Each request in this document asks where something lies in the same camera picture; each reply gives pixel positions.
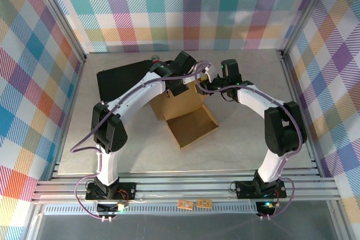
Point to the brown cardboard box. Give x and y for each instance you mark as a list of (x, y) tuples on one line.
[(191, 127)]

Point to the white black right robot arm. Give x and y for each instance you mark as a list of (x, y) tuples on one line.
[(270, 164)]

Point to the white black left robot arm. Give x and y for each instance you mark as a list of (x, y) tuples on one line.
[(108, 164)]

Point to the black mat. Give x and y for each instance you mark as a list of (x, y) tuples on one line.
[(121, 82)]

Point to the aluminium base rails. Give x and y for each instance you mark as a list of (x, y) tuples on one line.
[(182, 188)]

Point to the small orange circuit board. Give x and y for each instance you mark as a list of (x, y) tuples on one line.
[(204, 203), (185, 204)]

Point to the small black electronics board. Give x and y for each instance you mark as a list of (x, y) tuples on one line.
[(265, 207), (108, 207)]

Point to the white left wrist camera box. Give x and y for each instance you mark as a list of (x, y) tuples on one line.
[(210, 72)]

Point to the aluminium side rail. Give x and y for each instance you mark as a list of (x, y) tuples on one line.
[(296, 96)]

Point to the aluminium frame post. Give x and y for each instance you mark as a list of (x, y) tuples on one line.
[(304, 12), (59, 12)]

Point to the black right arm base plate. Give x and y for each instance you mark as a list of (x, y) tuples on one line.
[(244, 189)]

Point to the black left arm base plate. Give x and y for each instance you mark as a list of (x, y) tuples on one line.
[(126, 190)]

